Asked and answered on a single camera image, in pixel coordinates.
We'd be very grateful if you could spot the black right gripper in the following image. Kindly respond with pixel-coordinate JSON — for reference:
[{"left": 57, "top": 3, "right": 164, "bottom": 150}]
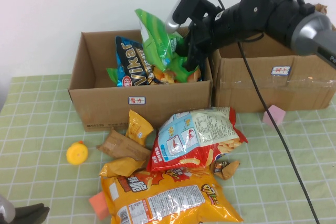
[{"left": 182, "top": 5, "right": 237, "bottom": 71}]

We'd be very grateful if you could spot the green cucumber potato chip bag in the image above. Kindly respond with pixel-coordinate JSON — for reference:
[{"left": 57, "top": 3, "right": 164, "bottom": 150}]
[{"left": 134, "top": 8, "right": 203, "bottom": 83}]

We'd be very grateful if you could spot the green snack bag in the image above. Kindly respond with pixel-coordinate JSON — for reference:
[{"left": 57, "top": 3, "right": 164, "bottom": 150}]
[{"left": 106, "top": 67, "right": 119, "bottom": 87}]

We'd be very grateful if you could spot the small yellow snack packet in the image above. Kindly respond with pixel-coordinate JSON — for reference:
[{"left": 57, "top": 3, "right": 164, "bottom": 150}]
[
  {"left": 125, "top": 109, "right": 154, "bottom": 146},
  {"left": 99, "top": 156, "right": 146, "bottom": 178}
]

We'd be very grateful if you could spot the small black orange snack packet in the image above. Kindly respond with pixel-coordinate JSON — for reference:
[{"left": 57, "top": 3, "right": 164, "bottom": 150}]
[{"left": 211, "top": 159, "right": 241, "bottom": 180}]

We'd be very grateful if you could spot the large orange snack bag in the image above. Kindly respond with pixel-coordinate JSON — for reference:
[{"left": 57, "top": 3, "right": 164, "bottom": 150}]
[{"left": 100, "top": 168, "right": 244, "bottom": 224}]

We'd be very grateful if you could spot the blue black Vikas chip bag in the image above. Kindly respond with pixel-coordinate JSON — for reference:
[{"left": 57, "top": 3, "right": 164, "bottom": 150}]
[{"left": 115, "top": 36, "right": 202, "bottom": 88}]

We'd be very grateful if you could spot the taped cardboard box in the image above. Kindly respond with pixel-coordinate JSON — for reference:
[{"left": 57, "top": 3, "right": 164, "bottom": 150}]
[{"left": 209, "top": 3, "right": 336, "bottom": 113}]

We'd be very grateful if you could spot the red white shrimp chips bag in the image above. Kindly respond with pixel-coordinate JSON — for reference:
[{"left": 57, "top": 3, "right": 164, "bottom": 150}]
[{"left": 146, "top": 106, "right": 249, "bottom": 173}]

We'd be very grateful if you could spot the pink foam cube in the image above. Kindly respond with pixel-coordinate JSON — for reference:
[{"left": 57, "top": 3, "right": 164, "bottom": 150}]
[{"left": 262, "top": 104, "right": 286, "bottom": 130}]

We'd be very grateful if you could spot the cardboard box with printed text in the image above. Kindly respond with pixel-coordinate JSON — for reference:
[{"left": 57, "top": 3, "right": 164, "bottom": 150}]
[{"left": 67, "top": 27, "right": 213, "bottom": 132}]

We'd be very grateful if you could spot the brown cracker packet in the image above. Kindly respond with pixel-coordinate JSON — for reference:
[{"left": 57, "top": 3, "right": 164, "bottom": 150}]
[{"left": 96, "top": 129, "right": 152, "bottom": 161}]

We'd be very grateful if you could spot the yellow duck toy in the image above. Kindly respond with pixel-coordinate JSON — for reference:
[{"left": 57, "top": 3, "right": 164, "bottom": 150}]
[{"left": 66, "top": 142, "right": 89, "bottom": 166}]

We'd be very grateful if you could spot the green checkered tablecloth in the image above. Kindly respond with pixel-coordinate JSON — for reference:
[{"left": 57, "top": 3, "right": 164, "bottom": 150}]
[{"left": 0, "top": 73, "right": 336, "bottom": 224}]

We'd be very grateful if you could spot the orange foam block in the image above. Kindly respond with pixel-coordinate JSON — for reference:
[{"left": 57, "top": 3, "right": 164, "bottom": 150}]
[{"left": 88, "top": 191, "right": 110, "bottom": 221}]

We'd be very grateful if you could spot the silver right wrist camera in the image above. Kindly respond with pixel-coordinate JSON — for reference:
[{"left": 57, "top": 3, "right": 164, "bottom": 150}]
[{"left": 164, "top": 0, "right": 203, "bottom": 34}]

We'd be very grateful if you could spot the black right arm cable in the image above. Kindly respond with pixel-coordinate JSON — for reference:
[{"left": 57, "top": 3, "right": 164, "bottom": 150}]
[{"left": 195, "top": 0, "right": 321, "bottom": 224}]

